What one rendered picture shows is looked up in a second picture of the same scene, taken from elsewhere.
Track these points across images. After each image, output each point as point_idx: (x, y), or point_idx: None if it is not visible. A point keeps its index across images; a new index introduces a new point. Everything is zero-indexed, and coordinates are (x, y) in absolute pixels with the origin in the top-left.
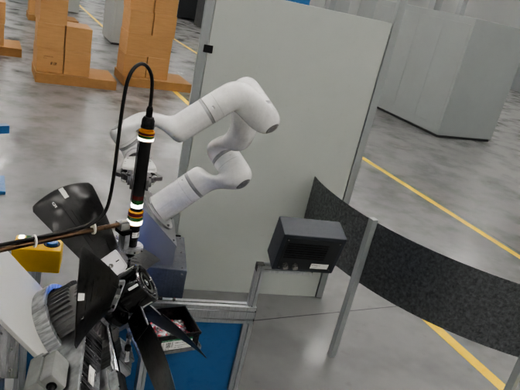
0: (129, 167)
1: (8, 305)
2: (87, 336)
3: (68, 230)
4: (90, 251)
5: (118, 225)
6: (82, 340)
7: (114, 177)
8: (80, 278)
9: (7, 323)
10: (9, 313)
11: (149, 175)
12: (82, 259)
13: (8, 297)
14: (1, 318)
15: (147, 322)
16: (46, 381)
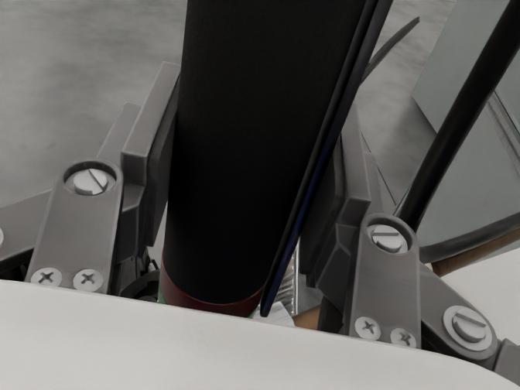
0: (432, 366)
1: (489, 312)
2: (288, 281)
3: (497, 221)
4: (387, 53)
5: (296, 314)
6: (299, 271)
7: (492, 32)
8: (381, 46)
9: (461, 272)
10: (471, 298)
11: (85, 195)
12: (399, 30)
13: (503, 335)
14: (479, 263)
15: (152, 264)
16: None
